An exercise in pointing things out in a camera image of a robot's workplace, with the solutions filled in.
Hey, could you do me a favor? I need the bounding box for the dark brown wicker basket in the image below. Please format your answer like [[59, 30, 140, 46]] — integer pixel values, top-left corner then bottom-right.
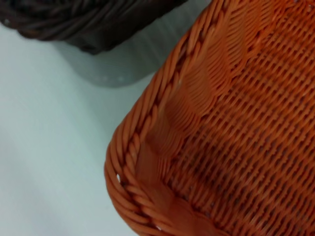
[[0, 0, 213, 56]]

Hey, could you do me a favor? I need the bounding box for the orange wicker basket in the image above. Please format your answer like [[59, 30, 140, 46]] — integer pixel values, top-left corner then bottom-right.
[[104, 0, 315, 236]]

